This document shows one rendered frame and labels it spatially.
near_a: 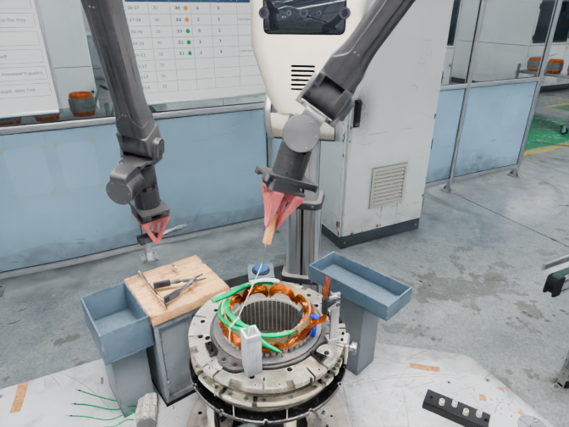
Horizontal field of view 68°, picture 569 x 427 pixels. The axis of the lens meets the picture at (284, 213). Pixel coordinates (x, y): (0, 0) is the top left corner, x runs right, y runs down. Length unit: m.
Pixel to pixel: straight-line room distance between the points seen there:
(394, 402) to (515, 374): 1.45
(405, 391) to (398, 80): 2.29
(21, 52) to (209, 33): 1.07
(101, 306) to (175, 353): 0.22
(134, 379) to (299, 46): 0.89
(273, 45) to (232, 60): 1.92
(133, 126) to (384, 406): 0.89
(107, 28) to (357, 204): 2.64
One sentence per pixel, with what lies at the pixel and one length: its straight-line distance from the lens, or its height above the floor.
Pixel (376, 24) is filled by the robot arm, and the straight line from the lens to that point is 0.68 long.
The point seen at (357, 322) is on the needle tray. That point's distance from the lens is 1.13.
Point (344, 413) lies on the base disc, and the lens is 1.14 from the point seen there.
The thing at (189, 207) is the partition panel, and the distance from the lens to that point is 3.22.
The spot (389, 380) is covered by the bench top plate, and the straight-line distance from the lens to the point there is 1.26.
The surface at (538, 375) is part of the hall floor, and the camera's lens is 2.64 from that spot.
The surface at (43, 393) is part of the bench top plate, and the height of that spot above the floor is 0.78.
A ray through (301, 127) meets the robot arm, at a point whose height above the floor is 1.52.
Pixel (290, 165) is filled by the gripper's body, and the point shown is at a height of 1.44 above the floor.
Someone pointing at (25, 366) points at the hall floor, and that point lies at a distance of 2.71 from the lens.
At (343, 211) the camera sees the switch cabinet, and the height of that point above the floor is 0.32.
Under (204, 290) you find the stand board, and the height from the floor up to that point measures 1.06.
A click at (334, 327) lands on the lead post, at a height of 1.13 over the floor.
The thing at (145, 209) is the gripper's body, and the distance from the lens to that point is 1.01.
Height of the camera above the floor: 1.68
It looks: 26 degrees down
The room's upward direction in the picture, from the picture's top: straight up
